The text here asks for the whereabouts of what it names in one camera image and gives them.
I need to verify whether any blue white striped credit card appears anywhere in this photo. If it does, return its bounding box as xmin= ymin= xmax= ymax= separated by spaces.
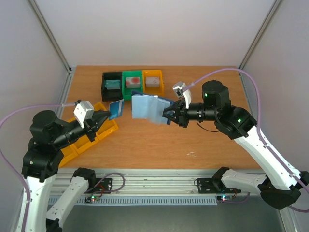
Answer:
xmin=109 ymin=99 xmax=124 ymax=120

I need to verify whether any blue zip card holder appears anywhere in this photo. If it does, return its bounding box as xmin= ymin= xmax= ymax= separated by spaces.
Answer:
xmin=131 ymin=90 xmax=174 ymax=125

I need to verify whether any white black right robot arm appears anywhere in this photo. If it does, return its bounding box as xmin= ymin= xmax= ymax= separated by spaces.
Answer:
xmin=163 ymin=80 xmax=309 ymax=209

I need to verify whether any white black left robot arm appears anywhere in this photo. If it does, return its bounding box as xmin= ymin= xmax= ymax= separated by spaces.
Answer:
xmin=16 ymin=110 xmax=111 ymax=232

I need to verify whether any yellow bin with blue cards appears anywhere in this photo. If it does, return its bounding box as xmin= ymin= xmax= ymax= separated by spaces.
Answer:
xmin=94 ymin=102 xmax=119 ymax=141

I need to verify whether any yellow bin with red cards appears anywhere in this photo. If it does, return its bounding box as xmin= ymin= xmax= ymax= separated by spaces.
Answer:
xmin=67 ymin=117 xmax=99 ymax=155

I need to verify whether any grey white card stack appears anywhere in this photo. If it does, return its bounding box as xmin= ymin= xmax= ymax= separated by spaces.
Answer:
xmin=145 ymin=76 xmax=160 ymax=88

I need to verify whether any teal card stack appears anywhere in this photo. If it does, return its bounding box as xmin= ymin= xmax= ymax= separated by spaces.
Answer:
xmin=104 ymin=79 xmax=121 ymax=90

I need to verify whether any red white card stack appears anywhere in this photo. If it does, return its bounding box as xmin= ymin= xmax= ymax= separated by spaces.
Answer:
xmin=125 ymin=76 xmax=141 ymax=88

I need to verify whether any black bin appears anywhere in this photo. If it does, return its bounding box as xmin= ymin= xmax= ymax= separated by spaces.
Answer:
xmin=101 ymin=72 xmax=123 ymax=102

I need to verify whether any yellow bin at table back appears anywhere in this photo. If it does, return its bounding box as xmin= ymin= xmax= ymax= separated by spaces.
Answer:
xmin=142 ymin=70 xmax=165 ymax=97

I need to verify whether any green bin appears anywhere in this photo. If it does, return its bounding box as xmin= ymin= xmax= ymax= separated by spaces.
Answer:
xmin=122 ymin=70 xmax=143 ymax=100

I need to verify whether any left small circuit board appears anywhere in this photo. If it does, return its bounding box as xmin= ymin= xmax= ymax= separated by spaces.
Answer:
xmin=84 ymin=196 xmax=100 ymax=203

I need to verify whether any small circuit board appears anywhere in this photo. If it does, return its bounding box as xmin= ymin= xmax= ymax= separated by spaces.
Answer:
xmin=84 ymin=196 xmax=100 ymax=203
xmin=217 ymin=195 xmax=233 ymax=202

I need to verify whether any right small circuit board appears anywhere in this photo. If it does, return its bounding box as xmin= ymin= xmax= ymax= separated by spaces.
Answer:
xmin=217 ymin=195 xmax=233 ymax=202

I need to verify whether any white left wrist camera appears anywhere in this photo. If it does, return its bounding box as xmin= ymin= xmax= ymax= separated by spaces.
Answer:
xmin=73 ymin=100 xmax=94 ymax=128

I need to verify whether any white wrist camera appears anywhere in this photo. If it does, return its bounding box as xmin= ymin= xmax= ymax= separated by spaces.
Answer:
xmin=73 ymin=100 xmax=94 ymax=128
xmin=172 ymin=82 xmax=192 ymax=109

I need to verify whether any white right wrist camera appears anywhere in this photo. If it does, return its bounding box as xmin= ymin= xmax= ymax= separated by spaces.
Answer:
xmin=172 ymin=82 xmax=192 ymax=109

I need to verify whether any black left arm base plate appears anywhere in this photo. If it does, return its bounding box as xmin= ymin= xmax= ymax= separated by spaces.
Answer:
xmin=87 ymin=178 xmax=112 ymax=194

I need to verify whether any aluminium rail base frame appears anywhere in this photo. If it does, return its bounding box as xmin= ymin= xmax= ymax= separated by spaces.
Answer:
xmin=21 ymin=154 xmax=288 ymax=197

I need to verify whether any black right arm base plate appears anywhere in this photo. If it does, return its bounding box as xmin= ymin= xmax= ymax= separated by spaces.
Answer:
xmin=194 ymin=178 xmax=241 ymax=194

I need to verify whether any grey slotted cable duct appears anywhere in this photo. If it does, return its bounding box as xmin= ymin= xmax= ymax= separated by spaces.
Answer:
xmin=48 ymin=196 xmax=218 ymax=206

